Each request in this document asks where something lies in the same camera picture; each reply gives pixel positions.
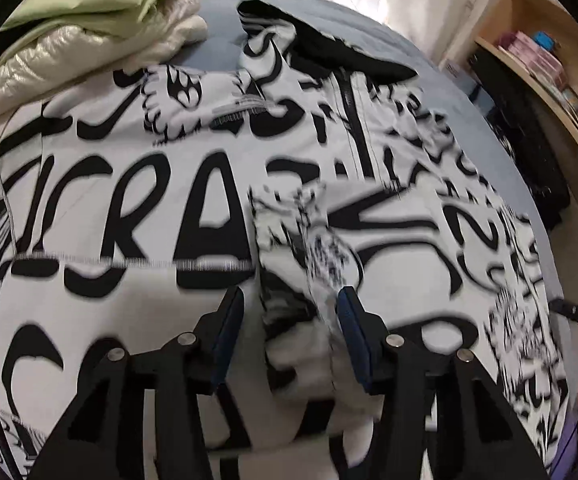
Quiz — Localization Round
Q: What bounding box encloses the black and white printed jacket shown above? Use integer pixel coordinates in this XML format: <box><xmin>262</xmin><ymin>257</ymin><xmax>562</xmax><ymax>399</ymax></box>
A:
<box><xmin>0</xmin><ymin>0</ymin><xmax>570</xmax><ymax>480</ymax></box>

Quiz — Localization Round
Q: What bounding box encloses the wooden shelf unit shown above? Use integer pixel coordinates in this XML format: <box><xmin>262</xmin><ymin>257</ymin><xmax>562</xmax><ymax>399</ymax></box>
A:
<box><xmin>439</xmin><ymin>0</ymin><xmax>578</xmax><ymax>183</ymax></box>

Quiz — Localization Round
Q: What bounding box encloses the cream puffer jacket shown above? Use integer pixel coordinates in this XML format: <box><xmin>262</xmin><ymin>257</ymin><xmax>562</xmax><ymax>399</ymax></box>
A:
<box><xmin>0</xmin><ymin>0</ymin><xmax>210</xmax><ymax>173</ymax></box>

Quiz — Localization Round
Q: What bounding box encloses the blue fleece bed blanket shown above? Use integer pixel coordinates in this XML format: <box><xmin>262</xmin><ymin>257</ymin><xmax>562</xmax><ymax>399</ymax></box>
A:
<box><xmin>179</xmin><ymin>0</ymin><xmax>570</xmax><ymax>321</ymax></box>

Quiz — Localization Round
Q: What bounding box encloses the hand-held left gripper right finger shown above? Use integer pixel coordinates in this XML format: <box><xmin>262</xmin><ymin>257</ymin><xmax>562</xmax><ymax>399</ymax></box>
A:
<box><xmin>336</xmin><ymin>286</ymin><xmax>550</xmax><ymax>480</ymax></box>

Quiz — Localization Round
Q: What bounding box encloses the white printed carton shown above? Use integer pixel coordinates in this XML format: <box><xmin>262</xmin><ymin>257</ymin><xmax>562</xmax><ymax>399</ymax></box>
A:
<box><xmin>441</xmin><ymin>59</ymin><xmax>476</xmax><ymax>92</ymax></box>

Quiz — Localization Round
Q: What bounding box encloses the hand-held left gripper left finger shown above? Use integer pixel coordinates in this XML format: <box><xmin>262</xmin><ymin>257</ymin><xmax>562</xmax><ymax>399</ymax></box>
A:
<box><xmin>29</xmin><ymin>287</ymin><xmax>246</xmax><ymax>480</ymax></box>

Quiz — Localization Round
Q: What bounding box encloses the stack of pink boxes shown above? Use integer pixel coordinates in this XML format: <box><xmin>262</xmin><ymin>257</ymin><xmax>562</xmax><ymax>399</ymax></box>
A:
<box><xmin>498</xmin><ymin>30</ymin><xmax>567</xmax><ymax>88</ymax></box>

